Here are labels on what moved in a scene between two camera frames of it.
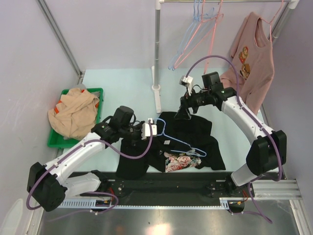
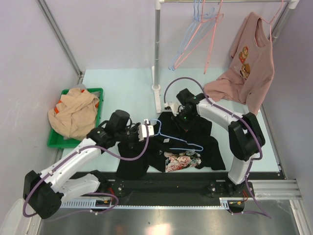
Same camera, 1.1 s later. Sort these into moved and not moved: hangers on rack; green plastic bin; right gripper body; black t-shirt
Moved: right gripper body
Not moved: black t-shirt; hangers on rack; green plastic bin
